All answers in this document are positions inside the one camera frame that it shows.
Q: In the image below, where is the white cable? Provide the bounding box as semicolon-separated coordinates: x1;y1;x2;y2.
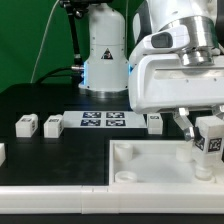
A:
29;0;60;84

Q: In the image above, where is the white marker plate with tags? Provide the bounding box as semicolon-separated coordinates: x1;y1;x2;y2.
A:
63;111;146;128

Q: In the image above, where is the white U-shaped obstacle fence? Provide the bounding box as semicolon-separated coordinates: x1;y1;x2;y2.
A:
0;143;224;215

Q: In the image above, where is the black cable bundle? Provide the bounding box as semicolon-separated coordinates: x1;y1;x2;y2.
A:
35;66;84;84

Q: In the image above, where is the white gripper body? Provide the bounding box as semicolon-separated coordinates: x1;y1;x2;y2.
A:
129;54;224;114

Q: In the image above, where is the white square tabletop tray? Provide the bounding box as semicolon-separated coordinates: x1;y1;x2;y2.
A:
109;139;224;188

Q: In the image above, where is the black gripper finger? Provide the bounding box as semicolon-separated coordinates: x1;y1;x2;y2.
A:
213;105;224;120
173;108;195;142

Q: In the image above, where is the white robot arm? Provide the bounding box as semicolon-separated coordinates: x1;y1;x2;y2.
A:
79;0;224;139

